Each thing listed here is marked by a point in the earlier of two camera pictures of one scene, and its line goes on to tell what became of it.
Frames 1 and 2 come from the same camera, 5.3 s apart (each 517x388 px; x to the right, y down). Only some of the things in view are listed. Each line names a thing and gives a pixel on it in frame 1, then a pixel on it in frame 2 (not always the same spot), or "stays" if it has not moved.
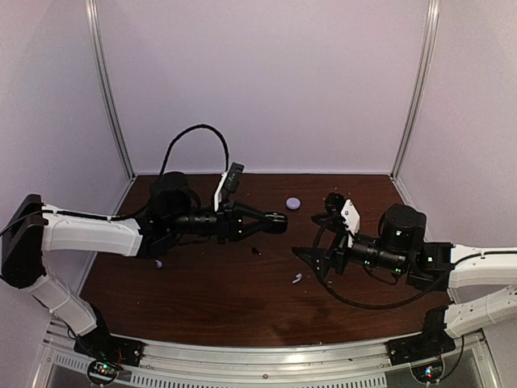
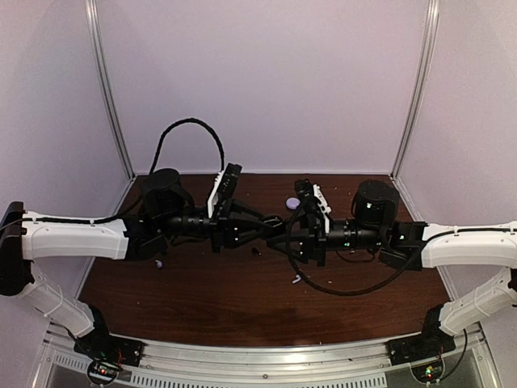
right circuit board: [428, 373] stays
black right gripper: [337, 252] to [312, 237]
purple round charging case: [293, 203] stays
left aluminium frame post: [94, 34] stays
